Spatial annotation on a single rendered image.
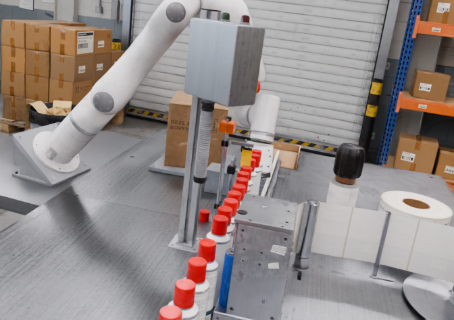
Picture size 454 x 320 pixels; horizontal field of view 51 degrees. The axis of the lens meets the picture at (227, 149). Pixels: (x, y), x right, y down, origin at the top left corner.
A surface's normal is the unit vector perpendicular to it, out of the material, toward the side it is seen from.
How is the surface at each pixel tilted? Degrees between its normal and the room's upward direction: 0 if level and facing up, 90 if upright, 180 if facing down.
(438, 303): 0
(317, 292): 0
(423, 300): 0
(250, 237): 90
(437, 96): 90
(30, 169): 90
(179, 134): 90
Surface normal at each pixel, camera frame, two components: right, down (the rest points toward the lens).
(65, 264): 0.12, -0.95
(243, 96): 0.69, 0.29
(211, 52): -0.72, 0.11
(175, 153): 0.00, 0.29
